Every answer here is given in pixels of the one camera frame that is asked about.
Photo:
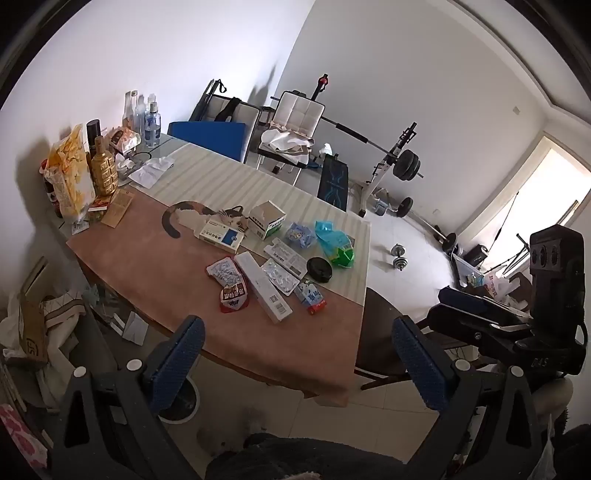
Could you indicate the silver red wrapper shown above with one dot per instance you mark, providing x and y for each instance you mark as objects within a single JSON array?
[{"x": 224, "y": 272}]

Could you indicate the small red box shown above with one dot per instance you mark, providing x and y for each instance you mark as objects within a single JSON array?
[{"x": 99, "y": 204}]

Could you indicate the white plastic bag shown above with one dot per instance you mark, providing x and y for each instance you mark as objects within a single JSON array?
[{"x": 501, "y": 286}]

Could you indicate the person's right forearm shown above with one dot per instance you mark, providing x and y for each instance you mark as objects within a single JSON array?
[{"x": 551, "y": 399}]

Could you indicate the folded white paper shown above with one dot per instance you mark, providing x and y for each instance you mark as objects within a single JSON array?
[{"x": 135, "y": 328}]

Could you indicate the barbell with small plates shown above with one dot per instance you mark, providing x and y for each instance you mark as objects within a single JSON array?
[{"x": 427, "y": 221}]

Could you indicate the barbell with black plates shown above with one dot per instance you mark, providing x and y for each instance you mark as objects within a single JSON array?
[{"x": 408, "y": 164}]

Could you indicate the white tissue paper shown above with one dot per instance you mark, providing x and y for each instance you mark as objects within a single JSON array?
[{"x": 150, "y": 170}]

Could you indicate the pink printed cloth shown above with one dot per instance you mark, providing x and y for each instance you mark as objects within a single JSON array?
[{"x": 16, "y": 434}]

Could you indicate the brown wooden chair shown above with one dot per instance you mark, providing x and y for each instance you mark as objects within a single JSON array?
[{"x": 383, "y": 332}]

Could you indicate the pair of dumbbells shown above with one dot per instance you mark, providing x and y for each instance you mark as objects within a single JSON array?
[{"x": 399, "y": 257}]

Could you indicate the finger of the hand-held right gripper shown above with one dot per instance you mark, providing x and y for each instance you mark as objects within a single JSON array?
[
  {"x": 461, "y": 325},
  {"x": 480, "y": 302}
]

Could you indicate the cardboard box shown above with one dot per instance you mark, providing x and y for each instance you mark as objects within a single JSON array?
[{"x": 30, "y": 318}]

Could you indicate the red snack packet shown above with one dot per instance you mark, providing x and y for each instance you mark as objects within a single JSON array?
[{"x": 233, "y": 297}]

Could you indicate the brown snack bag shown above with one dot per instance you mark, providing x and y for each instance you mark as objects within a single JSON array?
[{"x": 122, "y": 138}]

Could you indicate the black weight bench pad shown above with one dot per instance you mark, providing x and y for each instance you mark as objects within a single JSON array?
[{"x": 333, "y": 177}]

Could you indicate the white cloth bag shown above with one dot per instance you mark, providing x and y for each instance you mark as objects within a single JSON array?
[{"x": 288, "y": 143}]

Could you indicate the brown booklet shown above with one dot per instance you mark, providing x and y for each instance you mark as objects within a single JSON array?
[{"x": 117, "y": 207}]

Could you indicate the black round lid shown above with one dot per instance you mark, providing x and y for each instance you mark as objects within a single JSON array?
[{"x": 319, "y": 269}]

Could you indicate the green snack packet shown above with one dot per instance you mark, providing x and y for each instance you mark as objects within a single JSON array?
[{"x": 344, "y": 256}]

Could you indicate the blue plastic bag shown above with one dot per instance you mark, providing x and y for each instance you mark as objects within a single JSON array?
[{"x": 328, "y": 230}]

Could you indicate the blue white medicine box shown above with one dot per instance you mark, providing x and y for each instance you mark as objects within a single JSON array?
[{"x": 219, "y": 233}]

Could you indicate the golden bottle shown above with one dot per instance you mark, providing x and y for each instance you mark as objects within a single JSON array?
[{"x": 102, "y": 168}]

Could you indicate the white barbell rack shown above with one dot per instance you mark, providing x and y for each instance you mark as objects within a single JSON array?
[{"x": 381, "y": 173}]

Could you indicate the yellow snack bag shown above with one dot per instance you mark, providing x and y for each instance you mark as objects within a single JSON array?
[{"x": 69, "y": 177}]

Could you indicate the tall clear glass bottle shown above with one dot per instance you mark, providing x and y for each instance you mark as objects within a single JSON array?
[{"x": 130, "y": 110}]

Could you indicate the clear spray bottle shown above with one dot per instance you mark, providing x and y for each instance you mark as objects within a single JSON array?
[{"x": 151, "y": 122}]

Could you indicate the small blue red carton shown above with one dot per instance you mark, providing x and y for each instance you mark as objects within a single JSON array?
[{"x": 310, "y": 297}]

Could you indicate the blue candy packet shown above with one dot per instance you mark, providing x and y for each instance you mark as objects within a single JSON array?
[{"x": 300, "y": 235}]

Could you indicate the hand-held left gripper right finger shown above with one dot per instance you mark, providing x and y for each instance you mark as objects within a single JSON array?
[{"x": 420, "y": 364}]

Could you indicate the long white box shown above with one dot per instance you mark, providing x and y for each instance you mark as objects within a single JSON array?
[{"x": 263, "y": 286}]

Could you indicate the white striped tote bag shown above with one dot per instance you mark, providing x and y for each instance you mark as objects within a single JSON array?
[{"x": 60, "y": 323}]

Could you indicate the silver blister pack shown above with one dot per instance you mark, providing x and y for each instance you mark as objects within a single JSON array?
[{"x": 279, "y": 277}]

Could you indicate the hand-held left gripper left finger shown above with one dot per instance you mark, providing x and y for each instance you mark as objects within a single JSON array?
[{"x": 178, "y": 364}]

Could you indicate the white green carton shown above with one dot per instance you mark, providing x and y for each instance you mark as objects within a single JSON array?
[{"x": 266, "y": 220}]

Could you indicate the cat print tablecloth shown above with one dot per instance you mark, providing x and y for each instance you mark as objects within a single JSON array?
[{"x": 184, "y": 286}]

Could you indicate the person's dark clothing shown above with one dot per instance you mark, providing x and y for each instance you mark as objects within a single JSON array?
[{"x": 300, "y": 457}]

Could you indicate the white blister pack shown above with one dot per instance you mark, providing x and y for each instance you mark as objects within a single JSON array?
[{"x": 286, "y": 255}]

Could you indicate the white padded chair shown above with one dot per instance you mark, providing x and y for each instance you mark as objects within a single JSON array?
[{"x": 295, "y": 113}]

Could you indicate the black bottle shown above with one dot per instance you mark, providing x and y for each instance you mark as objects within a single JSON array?
[{"x": 93, "y": 134}]

